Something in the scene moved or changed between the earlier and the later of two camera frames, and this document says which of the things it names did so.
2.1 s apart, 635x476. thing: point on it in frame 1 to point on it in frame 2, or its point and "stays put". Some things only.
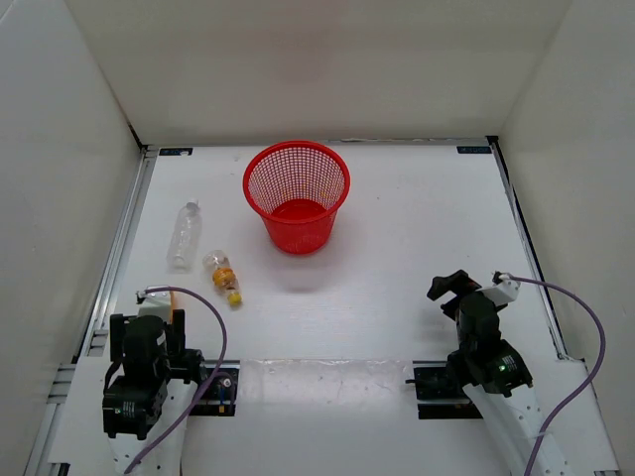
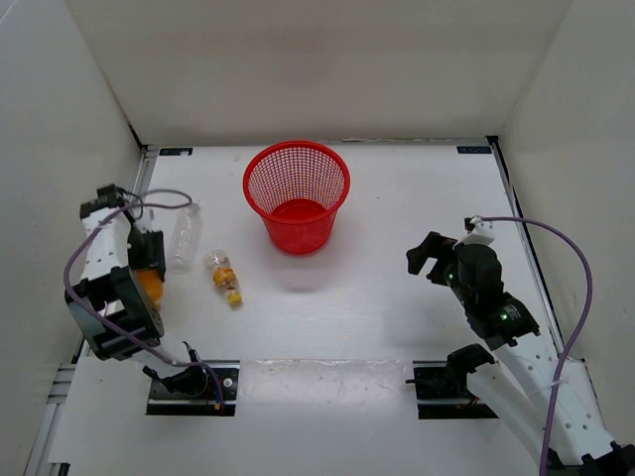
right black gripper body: [450, 309] to [459, 289]
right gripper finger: [442, 285] to [430, 247]
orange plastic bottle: [173, 303] to [153, 284]
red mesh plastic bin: [299, 186] stays put
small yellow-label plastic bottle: [224, 278] stays put
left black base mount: [220, 395] stays put
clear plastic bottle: [186, 240] stays put
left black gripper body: [175, 336] to [142, 254]
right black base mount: [440, 397] stays put
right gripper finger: [462, 281] to [447, 249]
